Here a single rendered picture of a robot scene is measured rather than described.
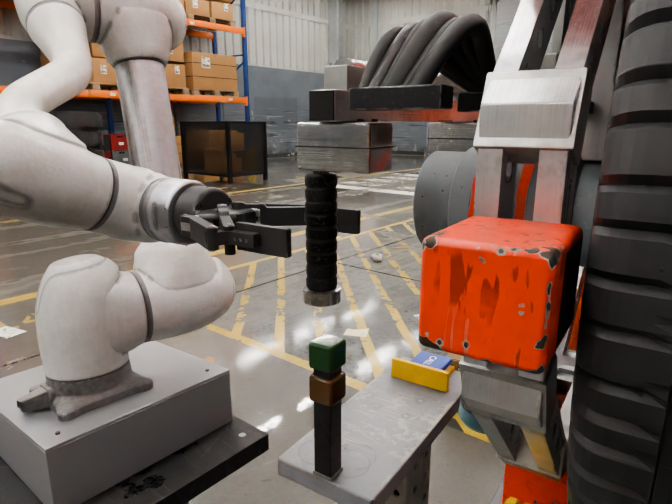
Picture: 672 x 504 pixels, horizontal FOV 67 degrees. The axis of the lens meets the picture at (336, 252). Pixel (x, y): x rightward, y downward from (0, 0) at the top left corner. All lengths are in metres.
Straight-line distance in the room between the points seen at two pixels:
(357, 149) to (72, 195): 0.35
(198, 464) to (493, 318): 0.89
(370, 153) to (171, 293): 0.69
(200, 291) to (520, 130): 0.86
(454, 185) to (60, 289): 0.74
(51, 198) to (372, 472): 0.57
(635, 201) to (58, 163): 0.58
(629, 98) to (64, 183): 0.57
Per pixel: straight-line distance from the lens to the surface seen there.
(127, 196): 0.73
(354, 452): 0.86
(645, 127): 0.32
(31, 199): 0.68
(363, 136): 0.51
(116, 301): 1.07
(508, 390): 0.42
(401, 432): 0.91
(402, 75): 0.47
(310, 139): 0.54
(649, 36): 0.34
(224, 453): 1.14
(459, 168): 0.62
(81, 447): 1.04
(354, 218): 0.63
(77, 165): 0.69
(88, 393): 1.10
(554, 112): 0.37
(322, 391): 0.73
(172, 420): 1.13
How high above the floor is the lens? 0.95
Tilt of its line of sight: 14 degrees down
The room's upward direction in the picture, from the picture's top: straight up
